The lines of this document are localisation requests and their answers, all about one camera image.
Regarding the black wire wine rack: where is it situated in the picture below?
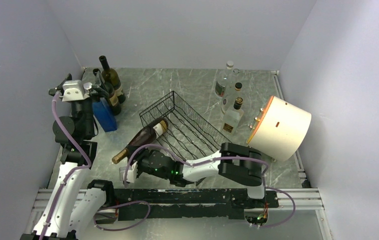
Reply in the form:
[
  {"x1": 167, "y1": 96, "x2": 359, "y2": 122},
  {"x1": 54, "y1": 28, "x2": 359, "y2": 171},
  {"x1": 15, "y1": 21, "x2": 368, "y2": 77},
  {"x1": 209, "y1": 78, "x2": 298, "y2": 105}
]
[{"x1": 139, "y1": 91, "x2": 231, "y2": 160}]

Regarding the dark green black-capped bottle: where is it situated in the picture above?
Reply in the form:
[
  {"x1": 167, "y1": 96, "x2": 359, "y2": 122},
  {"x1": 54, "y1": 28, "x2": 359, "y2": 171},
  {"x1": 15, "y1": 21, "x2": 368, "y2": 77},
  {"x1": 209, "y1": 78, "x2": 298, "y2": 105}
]
[{"x1": 98, "y1": 55, "x2": 126, "y2": 104}]

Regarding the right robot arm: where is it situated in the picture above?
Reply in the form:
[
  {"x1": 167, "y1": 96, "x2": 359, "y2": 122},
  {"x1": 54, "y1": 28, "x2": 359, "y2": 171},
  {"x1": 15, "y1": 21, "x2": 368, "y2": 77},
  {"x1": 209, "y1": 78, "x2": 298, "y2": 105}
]
[{"x1": 121, "y1": 142, "x2": 269, "y2": 207}]

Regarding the clear bottle white label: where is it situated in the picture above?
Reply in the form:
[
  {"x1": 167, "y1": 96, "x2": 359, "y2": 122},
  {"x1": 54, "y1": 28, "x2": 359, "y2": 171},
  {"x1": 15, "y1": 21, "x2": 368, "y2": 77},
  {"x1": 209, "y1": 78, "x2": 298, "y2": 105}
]
[{"x1": 221, "y1": 82, "x2": 243, "y2": 115}]

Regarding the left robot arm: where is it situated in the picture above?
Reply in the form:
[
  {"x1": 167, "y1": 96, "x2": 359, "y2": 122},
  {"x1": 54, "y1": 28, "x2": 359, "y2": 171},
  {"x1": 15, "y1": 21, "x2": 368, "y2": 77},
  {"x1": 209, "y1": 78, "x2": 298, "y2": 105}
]
[{"x1": 20, "y1": 80, "x2": 116, "y2": 240}]

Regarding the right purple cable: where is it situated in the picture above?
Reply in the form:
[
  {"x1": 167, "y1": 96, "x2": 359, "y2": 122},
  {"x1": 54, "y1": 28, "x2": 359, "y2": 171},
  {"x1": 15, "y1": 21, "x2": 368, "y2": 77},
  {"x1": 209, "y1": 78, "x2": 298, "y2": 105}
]
[{"x1": 123, "y1": 144, "x2": 296, "y2": 229}]

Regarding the clear bottle orange black label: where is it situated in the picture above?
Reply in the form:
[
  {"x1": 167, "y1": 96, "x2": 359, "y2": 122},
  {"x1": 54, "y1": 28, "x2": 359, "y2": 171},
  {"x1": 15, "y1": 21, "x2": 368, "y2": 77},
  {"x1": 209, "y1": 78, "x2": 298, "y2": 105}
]
[{"x1": 222, "y1": 97, "x2": 244, "y2": 134}]

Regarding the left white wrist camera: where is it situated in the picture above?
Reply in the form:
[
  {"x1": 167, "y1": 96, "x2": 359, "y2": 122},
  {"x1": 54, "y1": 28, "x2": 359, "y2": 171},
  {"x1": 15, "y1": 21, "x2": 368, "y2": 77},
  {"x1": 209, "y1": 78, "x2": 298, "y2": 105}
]
[{"x1": 61, "y1": 80, "x2": 90, "y2": 102}]

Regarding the frosted clear slim bottle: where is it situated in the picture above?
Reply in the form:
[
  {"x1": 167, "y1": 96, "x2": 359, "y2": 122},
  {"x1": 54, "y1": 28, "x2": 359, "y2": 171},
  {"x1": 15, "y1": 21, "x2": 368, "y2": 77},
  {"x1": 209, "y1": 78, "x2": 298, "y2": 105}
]
[{"x1": 214, "y1": 60, "x2": 234, "y2": 98}]

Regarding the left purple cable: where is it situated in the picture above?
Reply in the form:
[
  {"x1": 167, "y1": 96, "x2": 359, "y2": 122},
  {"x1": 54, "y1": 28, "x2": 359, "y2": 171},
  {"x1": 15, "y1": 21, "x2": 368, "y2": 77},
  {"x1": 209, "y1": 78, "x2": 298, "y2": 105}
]
[{"x1": 38, "y1": 92, "x2": 152, "y2": 240}]

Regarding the green bottle silver cap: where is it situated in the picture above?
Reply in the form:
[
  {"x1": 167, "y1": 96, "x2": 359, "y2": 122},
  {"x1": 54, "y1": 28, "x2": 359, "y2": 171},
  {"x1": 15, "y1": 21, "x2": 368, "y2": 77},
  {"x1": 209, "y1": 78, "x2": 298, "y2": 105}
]
[{"x1": 92, "y1": 68, "x2": 122, "y2": 116}]

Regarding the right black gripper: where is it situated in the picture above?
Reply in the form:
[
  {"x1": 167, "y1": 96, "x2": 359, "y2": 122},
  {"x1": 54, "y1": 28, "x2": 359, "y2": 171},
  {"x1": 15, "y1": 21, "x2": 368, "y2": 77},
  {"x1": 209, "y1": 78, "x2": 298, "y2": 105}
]
[{"x1": 125, "y1": 145, "x2": 170, "y2": 180}]

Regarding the beige cylindrical lamp shade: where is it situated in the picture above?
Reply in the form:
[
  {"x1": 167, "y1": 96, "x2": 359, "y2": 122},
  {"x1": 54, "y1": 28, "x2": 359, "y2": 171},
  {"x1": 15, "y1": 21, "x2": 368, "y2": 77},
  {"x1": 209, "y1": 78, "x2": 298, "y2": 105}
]
[{"x1": 246, "y1": 95, "x2": 312, "y2": 161}]

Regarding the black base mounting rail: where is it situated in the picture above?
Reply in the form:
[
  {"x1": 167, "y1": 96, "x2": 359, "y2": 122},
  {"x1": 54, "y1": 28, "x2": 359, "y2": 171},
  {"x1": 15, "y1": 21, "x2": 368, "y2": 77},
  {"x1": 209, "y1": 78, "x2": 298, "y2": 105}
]
[{"x1": 101, "y1": 188, "x2": 279, "y2": 221}]

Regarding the blue clear glass bottle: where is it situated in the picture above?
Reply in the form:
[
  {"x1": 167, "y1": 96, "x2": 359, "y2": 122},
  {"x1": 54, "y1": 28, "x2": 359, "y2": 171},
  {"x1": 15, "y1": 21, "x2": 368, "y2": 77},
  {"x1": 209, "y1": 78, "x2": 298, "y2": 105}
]
[{"x1": 84, "y1": 82, "x2": 118, "y2": 133}]

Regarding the purple cable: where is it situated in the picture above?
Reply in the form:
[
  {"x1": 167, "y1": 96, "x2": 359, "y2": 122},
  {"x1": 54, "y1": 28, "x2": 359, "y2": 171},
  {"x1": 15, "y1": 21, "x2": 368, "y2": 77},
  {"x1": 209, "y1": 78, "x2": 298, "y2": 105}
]
[
  {"x1": 123, "y1": 144, "x2": 296, "y2": 229},
  {"x1": 38, "y1": 92, "x2": 152, "y2": 240}
]

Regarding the dark red gold-capped bottle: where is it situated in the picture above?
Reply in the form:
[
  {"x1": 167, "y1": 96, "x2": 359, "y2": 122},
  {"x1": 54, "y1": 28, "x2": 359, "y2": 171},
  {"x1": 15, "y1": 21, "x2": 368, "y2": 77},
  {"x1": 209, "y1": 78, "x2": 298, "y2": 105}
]
[{"x1": 111, "y1": 117, "x2": 169, "y2": 164}]

